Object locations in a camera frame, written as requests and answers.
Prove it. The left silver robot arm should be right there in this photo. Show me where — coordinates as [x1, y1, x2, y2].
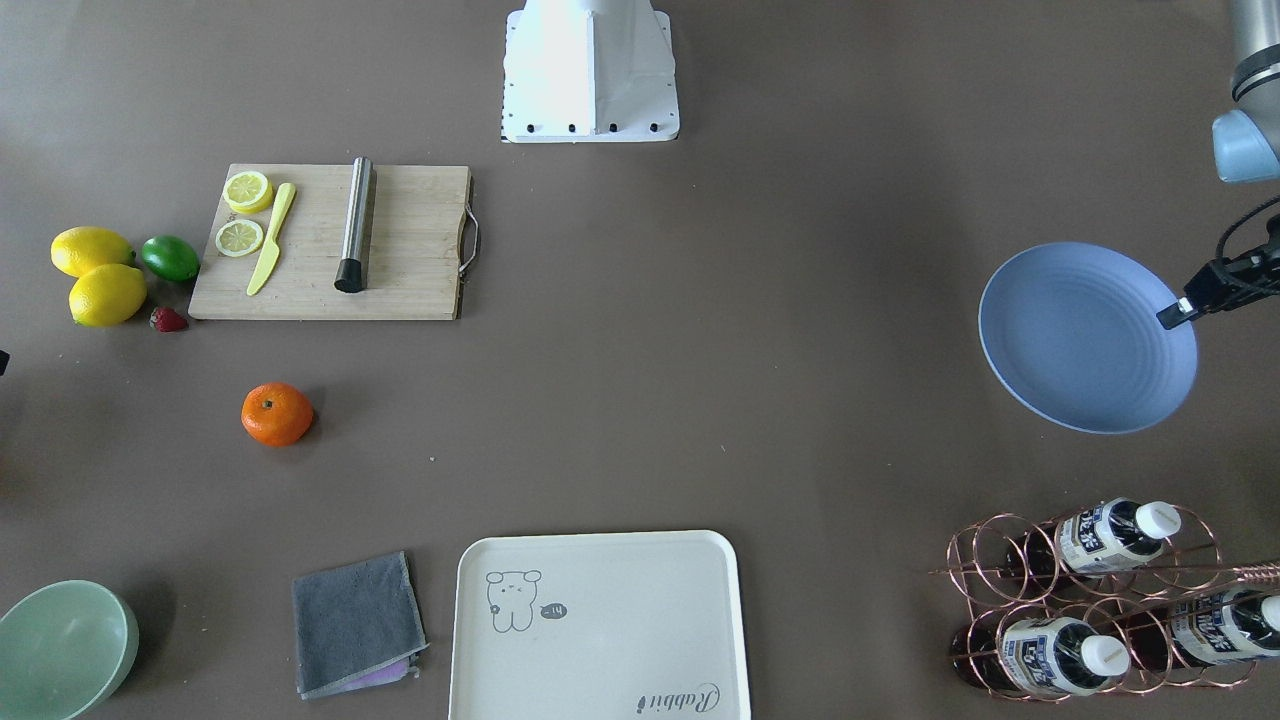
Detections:
[1157, 1, 1279, 331]

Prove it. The tea bottle middle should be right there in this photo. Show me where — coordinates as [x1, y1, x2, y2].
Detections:
[1120, 585, 1279, 671]

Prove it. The grey folded cloth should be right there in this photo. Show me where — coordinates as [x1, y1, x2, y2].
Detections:
[291, 551, 429, 700]

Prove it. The steel muddler black tip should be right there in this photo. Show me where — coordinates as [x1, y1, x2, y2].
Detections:
[334, 156, 376, 293]

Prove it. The orange mandarin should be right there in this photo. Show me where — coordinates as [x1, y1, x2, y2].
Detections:
[239, 382, 315, 447]

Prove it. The red strawberry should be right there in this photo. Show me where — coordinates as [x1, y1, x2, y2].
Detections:
[148, 306, 189, 333]

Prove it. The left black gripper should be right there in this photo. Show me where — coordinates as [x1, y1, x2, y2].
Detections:
[1157, 215, 1279, 331]

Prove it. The lemon slice one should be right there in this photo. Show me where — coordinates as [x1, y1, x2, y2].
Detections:
[221, 170, 275, 215]

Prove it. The mint green bowl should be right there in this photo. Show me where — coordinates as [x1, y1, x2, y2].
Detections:
[1, 579, 140, 719]

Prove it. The tea bottle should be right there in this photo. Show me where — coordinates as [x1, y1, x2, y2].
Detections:
[1120, 585, 1279, 671]
[998, 497, 1183, 591]
[948, 618, 1132, 700]

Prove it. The green lime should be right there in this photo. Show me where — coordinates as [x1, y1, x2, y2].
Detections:
[140, 234, 201, 283]

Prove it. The tea bottle back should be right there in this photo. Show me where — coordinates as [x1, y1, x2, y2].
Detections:
[998, 497, 1183, 591]

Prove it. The cream rabbit tray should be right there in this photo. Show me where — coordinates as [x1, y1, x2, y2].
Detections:
[448, 530, 753, 719]

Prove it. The copper wire bottle rack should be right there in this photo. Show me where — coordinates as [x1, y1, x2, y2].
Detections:
[941, 507, 1277, 703]

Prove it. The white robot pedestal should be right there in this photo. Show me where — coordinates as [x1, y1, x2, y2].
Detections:
[500, 1, 681, 143]

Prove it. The wooden cutting board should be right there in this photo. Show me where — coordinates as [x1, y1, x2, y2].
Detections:
[188, 163, 474, 322]

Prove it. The yellow lemon far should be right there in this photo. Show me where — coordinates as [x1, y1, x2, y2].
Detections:
[50, 225, 134, 278]

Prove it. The yellow plastic knife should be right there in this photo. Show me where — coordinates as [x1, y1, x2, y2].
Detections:
[244, 182, 297, 296]

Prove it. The yellow lemon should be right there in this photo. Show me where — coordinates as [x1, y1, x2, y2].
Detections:
[50, 225, 134, 278]
[68, 264, 147, 327]

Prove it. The tea bottle front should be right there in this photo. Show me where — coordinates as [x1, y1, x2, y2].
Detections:
[948, 618, 1132, 700]

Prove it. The blue plate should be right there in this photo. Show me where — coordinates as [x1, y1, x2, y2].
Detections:
[977, 242, 1198, 436]

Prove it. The yellow lemon near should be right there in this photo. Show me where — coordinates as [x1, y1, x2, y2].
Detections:
[68, 264, 147, 327]

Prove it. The lemon slice two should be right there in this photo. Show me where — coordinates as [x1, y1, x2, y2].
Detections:
[212, 218, 266, 258]

